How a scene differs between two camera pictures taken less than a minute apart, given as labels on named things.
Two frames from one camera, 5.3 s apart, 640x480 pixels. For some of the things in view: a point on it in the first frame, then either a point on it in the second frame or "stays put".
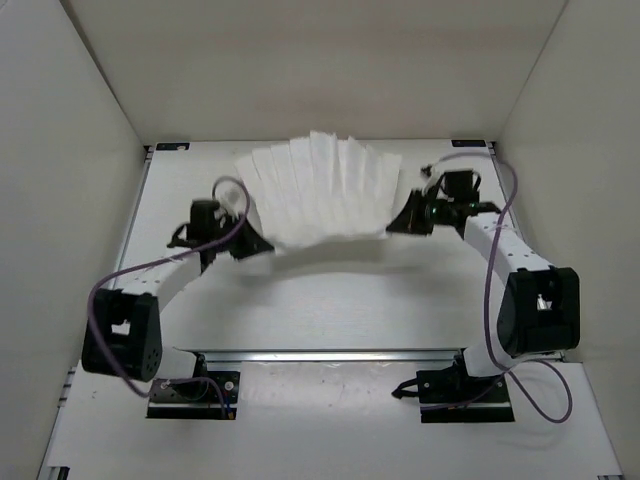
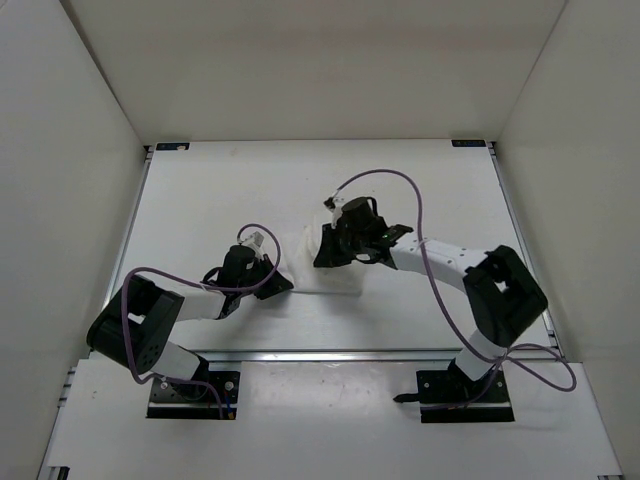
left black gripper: [253, 244] -> [275, 284]
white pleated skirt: [320, 187] -> [297, 258]
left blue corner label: [172, 145] stays put
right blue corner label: [468, 143] stays put
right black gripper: [408, 221] -> [328, 254]
